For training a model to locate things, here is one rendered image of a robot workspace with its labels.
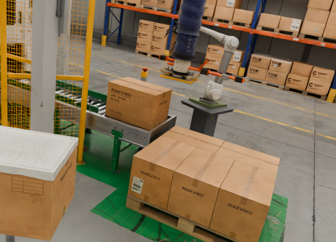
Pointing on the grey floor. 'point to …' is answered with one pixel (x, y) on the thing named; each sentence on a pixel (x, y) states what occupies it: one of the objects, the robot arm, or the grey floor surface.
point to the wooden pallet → (184, 224)
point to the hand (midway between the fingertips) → (169, 40)
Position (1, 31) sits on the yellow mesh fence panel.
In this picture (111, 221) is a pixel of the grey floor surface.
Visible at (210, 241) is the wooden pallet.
